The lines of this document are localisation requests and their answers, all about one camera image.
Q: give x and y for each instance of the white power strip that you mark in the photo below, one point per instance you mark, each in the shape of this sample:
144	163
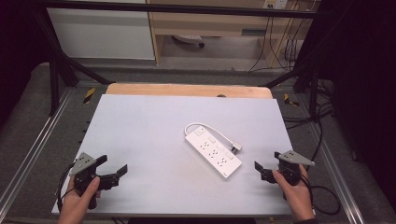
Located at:
214	154

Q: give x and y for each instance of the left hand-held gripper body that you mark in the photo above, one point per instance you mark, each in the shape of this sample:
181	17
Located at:
83	165

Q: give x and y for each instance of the dark curtain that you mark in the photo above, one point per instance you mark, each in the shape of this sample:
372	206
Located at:
364	77
18	46

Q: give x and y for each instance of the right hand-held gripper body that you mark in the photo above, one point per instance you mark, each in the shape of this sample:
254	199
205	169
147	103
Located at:
291	169

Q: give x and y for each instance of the light wooden desk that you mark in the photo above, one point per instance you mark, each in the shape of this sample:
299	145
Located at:
211	23

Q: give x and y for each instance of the black metal frame bar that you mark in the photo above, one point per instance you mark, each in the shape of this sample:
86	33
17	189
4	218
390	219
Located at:
186	8

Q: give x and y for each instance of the aluminium rail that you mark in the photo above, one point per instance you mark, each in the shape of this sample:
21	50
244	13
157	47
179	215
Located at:
32	149
334	168

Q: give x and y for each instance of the wooden table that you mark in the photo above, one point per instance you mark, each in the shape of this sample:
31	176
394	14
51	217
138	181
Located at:
186	90

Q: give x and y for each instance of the white wall outlet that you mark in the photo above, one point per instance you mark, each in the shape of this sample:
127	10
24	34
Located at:
275	3

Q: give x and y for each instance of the person's right hand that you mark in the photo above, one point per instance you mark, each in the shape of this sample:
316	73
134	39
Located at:
297	199

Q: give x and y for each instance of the grey chair base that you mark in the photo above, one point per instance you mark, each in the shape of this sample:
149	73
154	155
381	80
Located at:
190	39

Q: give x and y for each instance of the black metal frame stand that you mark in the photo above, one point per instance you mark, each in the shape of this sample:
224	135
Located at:
313	90
54	81

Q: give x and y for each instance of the white cabinet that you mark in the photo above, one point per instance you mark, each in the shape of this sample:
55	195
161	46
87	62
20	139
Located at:
99	34

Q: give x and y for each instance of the person's left hand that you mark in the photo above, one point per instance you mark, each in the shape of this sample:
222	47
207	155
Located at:
76	203

